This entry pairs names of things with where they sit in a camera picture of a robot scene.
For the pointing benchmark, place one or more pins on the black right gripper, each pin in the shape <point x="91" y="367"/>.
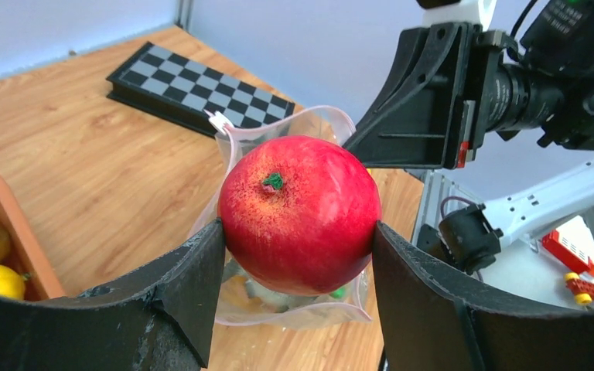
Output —
<point x="432" y="109"/>

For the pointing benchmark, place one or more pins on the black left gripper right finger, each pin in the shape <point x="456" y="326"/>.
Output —
<point x="434" y="317"/>

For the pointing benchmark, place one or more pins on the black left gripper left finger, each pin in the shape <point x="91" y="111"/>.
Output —
<point x="157" y="317"/>

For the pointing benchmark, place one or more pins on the clear zip top bag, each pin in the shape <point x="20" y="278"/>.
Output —
<point x="243" y="301"/>

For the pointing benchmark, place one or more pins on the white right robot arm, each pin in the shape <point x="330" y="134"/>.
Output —
<point x="544" y="80"/>

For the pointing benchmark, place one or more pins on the colourful toy blocks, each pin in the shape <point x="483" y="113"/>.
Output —
<point x="582" y="290"/>

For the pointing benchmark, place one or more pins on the red toy brick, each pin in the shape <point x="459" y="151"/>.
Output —
<point x="562" y="247"/>

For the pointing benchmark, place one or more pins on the black white checkerboard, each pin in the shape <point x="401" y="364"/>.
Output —
<point x="185" y="92"/>

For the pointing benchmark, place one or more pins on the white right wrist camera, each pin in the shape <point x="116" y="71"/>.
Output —
<point x="472" y="11"/>

